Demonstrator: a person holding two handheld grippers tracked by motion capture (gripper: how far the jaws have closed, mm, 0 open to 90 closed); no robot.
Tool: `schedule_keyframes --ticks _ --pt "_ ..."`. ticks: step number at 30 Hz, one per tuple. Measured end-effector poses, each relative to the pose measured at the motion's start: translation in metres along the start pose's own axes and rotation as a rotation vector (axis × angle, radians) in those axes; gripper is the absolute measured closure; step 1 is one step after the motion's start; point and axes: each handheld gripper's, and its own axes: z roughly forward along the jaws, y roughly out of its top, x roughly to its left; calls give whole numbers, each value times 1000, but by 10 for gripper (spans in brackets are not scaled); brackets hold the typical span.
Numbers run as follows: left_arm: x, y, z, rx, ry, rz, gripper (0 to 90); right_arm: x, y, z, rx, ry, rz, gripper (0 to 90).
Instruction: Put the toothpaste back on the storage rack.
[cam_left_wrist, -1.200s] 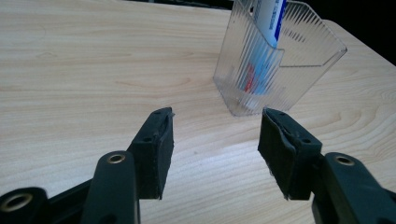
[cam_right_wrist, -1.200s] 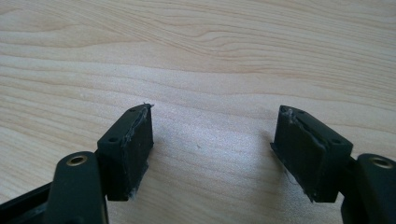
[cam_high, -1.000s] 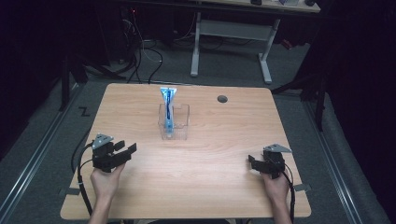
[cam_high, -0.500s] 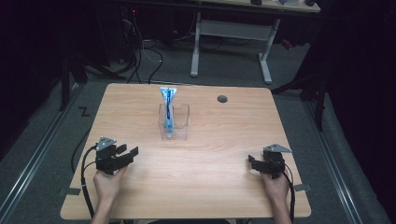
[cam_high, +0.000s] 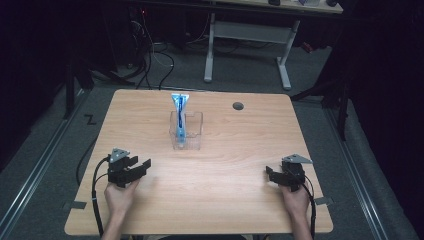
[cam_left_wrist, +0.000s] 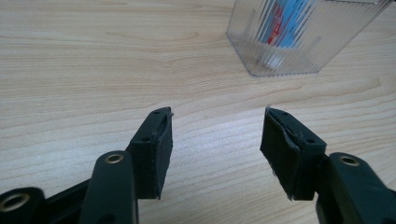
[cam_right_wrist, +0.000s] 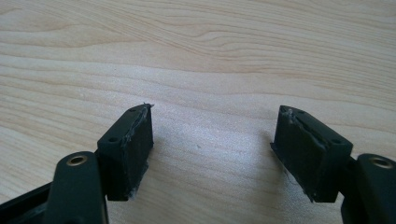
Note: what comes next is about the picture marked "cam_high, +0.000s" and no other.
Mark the small red object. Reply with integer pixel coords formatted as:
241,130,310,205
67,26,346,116
300,41,315,55

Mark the hand-held gripper black cable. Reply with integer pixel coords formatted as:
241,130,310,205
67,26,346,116
91,155,112,238
300,172,318,240

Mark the white desk frame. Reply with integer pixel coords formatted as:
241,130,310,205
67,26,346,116
202,0,344,92

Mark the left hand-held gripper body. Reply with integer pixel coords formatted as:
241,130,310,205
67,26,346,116
106,147,135,189

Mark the left hand-held gripper black cable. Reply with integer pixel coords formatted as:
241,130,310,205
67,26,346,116
91,155,112,238

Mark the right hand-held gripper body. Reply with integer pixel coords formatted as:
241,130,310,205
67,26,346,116
280,153,314,193

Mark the blue white toothpaste tube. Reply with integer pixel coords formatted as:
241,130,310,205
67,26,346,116
170,92,191,145

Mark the thin black cable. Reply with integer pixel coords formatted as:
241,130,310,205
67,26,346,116
76,135,100,187

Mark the black floor cables bundle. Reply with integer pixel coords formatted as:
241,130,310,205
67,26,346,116
125,6,176,92

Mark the right hand-held gripper black cable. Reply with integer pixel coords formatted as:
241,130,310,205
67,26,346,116
300,172,318,240

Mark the person's right hand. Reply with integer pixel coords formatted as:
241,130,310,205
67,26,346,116
278,184,311,218

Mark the clear plastic box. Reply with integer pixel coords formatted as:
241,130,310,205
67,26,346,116
168,110,205,152

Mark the metal floor rail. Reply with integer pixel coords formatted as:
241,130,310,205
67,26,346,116
325,106,390,240
0,89,88,235

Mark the person's left hand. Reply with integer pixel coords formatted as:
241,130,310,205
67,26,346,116
103,179,141,217

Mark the black metal stand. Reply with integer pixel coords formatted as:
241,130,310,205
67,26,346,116
289,64,355,142
62,54,136,120

